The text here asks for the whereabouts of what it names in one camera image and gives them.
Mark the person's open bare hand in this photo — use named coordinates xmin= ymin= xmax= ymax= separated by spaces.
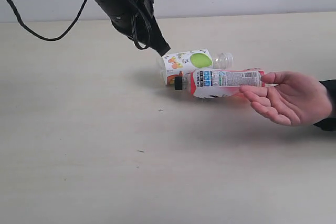
xmin=239 ymin=71 xmax=320 ymax=126

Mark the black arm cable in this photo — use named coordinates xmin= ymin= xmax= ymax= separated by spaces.
xmin=0 ymin=0 xmax=155 ymax=50

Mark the bottle with green apple label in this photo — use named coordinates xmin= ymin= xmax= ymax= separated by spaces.
xmin=157 ymin=49 xmax=233 ymax=86

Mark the pink red label bottle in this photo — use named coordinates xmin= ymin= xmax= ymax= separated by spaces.
xmin=174 ymin=68 xmax=265 ymax=99

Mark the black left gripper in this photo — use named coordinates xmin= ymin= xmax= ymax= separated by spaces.
xmin=95 ymin=0 xmax=171 ymax=57

